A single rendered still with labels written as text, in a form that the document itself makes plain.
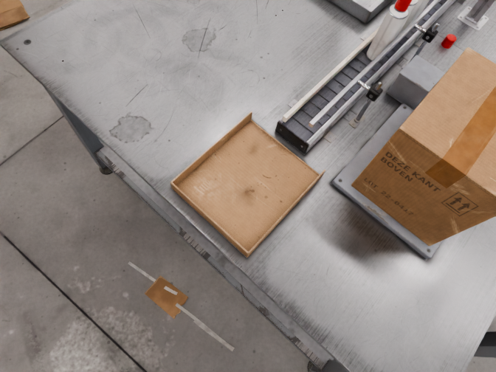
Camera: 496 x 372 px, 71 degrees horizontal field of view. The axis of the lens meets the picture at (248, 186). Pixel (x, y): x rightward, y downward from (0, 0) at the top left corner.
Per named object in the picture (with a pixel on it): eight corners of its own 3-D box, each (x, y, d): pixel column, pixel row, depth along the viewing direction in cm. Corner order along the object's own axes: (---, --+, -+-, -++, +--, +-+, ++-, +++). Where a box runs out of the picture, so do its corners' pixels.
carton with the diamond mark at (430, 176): (407, 117, 101) (468, 46, 77) (480, 168, 96) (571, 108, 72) (350, 185, 91) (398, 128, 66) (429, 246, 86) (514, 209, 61)
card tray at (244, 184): (249, 119, 99) (251, 111, 96) (321, 176, 93) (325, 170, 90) (171, 188, 89) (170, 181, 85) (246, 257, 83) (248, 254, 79)
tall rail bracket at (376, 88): (344, 106, 104) (364, 66, 89) (363, 120, 102) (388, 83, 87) (337, 112, 103) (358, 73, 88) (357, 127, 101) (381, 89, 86)
